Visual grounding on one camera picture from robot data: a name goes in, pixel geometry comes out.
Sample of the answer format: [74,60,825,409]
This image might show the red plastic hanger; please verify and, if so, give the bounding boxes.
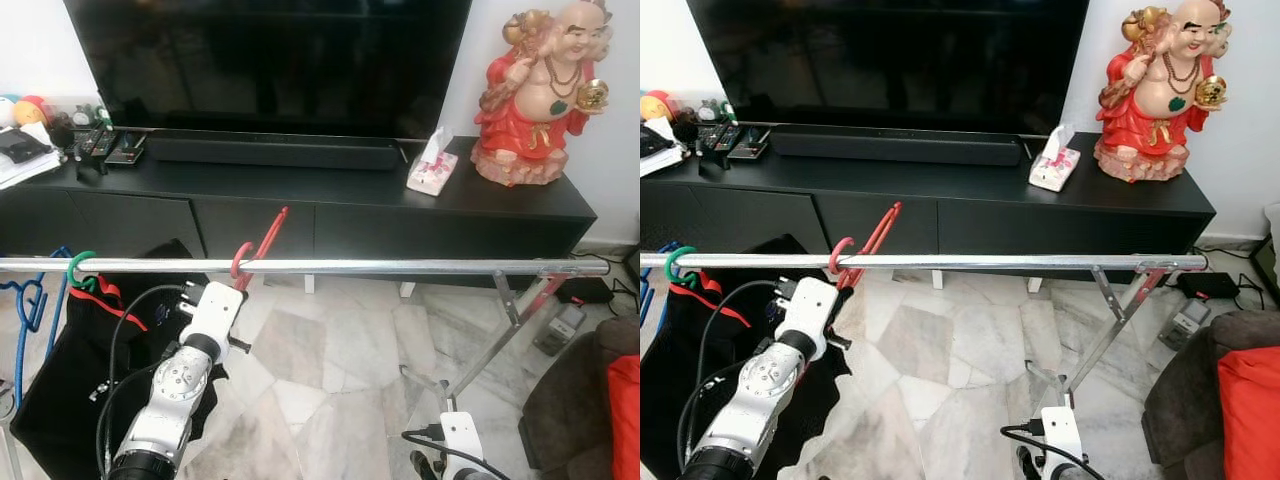
[828,201,903,291]
[230,206,291,293]

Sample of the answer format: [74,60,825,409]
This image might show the blue plastic hanger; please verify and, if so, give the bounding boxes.
[0,245,73,406]
[640,240,681,336]

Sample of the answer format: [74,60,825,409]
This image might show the green plastic hanger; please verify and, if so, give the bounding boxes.
[66,250,101,293]
[662,245,699,289]

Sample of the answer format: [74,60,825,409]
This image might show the brown grey fabric sofa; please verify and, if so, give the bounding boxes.
[1142,308,1280,480]
[518,315,640,480]

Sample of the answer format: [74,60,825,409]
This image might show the grey power strip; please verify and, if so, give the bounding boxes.
[1158,298,1213,351]
[533,303,591,357]

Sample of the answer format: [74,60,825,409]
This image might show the red cushion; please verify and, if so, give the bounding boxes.
[606,354,640,480]
[1217,345,1280,480]

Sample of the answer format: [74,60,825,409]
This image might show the black power adapter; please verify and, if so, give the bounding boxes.
[1175,270,1241,301]
[555,277,613,306]

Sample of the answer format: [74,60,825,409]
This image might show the black TV console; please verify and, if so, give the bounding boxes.
[0,133,599,299]
[640,130,1217,291]

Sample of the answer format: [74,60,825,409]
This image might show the pink white tissue pack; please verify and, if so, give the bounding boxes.
[405,128,459,197]
[1028,123,1083,193]

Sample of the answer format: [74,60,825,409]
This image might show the black soundbar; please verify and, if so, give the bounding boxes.
[147,133,403,172]
[768,125,1026,167]

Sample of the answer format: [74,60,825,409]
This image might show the red laughing Buddha statue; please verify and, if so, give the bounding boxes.
[470,0,613,188]
[1093,0,1233,184]

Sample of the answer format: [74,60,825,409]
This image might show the white booklet stack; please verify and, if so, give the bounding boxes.
[0,122,63,191]
[640,118,681,179]

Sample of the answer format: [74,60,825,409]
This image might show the large black television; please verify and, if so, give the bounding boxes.
[63,0,473,141]
[687,0,1091,136]

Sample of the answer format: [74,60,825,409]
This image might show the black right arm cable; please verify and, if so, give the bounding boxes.
[1000,420,1111,480]
[402,425,511,480]

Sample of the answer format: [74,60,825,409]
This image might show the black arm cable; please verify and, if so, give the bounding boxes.
[675,278,796,480]
[1000,420,1111,480]
[402,425,511,480]
[90,283,201,480]

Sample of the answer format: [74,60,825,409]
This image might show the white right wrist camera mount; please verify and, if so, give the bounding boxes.
[440,410,486,476]
[1040,405,1086,471]

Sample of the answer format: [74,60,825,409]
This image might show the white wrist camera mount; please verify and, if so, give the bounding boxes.
[440,410,486,476]
[1040,405,1086,471]
[785,275,841,361]
[185,280,248,351]

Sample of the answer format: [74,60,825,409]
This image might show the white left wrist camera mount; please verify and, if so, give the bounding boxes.
[185,280,248,351]
[785,275,841,361]

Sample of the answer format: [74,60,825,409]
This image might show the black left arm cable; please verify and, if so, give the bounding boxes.
[675,278,796,480]
[90,283,201,480]

